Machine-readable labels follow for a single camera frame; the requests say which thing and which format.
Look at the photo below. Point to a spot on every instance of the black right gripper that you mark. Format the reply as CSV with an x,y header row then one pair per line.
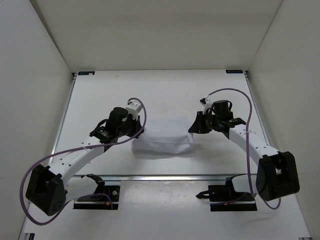
x,y
198,126

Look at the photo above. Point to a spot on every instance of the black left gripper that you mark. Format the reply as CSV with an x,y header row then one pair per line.
x,y
138,125

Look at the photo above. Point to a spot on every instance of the white fabric skirt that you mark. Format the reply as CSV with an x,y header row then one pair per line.
x,y
164,136

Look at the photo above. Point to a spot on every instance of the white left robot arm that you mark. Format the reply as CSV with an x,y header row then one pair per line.
x,y
51,187

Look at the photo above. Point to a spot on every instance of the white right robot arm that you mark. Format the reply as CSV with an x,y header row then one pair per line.
x,y
276,175

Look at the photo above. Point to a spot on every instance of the right teal corner label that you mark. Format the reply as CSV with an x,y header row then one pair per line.
x,y
234,71

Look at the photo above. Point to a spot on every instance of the teal corner label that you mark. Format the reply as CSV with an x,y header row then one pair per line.
x,y
234,71
86,73

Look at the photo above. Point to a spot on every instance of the left teal corner label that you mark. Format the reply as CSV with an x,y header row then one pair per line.
x,y
86,73

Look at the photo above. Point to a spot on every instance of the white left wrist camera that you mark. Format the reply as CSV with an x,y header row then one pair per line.
x,y
133,108

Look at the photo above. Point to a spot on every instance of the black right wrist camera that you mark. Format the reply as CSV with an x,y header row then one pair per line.
x,y
223,108

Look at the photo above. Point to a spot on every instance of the aluminium table edge rail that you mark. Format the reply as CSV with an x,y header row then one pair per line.
x,y
168,177

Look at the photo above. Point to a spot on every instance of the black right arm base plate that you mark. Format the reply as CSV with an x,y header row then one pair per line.
x,y
225,199

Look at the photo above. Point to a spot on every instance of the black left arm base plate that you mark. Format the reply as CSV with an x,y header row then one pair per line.
x,y
109,201

